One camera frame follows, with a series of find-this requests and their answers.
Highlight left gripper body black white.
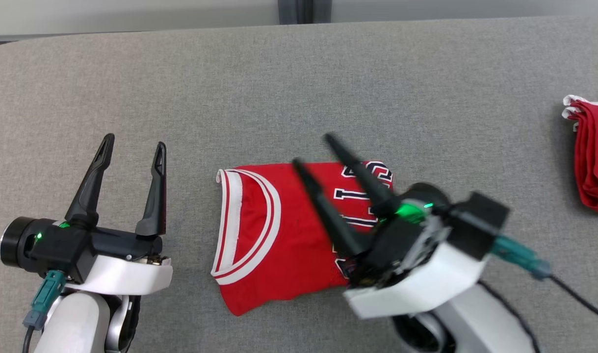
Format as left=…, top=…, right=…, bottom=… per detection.
left=0, top=217, right=173, bottom=296

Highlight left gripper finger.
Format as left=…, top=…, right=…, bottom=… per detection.
left=135, top=142, right=167, bottom=238
left=65, top=133, right=115, bottom=228

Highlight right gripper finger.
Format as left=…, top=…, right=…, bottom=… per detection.
left=292, top=159, right=370, bottom=256
left=324, top=134, right=402, bottom=219

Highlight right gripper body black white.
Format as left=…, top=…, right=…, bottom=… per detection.
left=343, top=183, right=488, bottom=320

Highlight red white-trimmed basketball jersey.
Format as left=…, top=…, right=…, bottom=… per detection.
left=210, top=161, right=395, bottom=317

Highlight red Bulls 23 shorts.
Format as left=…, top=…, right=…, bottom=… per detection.
left=562, top=95, right=598, bottom=215

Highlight left arm cable teal plug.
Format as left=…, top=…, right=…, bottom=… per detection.
left=23, top=270, right=66, bottom=353

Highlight arm cable teal plug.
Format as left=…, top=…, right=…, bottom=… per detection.
left=490, top=236, right=598, bottom=324
left=23, top=270, right=66, bottom=353

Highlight right arm cable teal plug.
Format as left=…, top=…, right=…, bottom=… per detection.
left=490, top=236, right=598, bottom=324

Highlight grey metal post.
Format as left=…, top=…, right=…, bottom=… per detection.
left=278, top=0, right=333, bottom=25

